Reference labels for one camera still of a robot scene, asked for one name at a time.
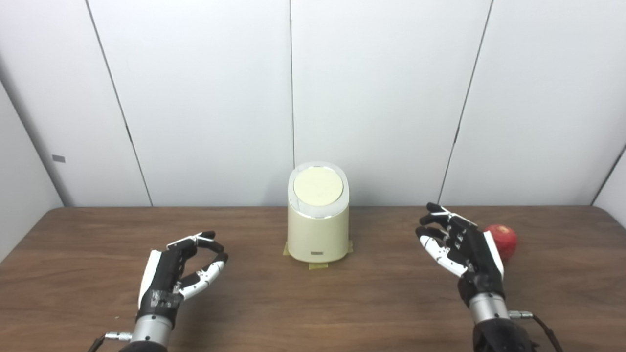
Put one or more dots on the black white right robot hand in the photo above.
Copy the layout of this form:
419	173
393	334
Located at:
477	254

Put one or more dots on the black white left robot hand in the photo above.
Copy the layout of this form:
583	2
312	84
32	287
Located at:
164	274

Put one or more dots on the red apple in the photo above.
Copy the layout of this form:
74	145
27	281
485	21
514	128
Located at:
506	239

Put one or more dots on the cream-colored cylindrical bin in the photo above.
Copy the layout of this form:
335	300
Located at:
318	237

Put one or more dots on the cream round bin lid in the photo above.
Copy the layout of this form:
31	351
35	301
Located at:
318	186

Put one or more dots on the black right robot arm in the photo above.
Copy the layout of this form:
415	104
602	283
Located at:
494	327

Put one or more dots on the yellow tape piece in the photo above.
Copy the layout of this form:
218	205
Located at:
318	266

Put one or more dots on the small gray wall tag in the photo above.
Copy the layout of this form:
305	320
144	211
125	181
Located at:
58	158

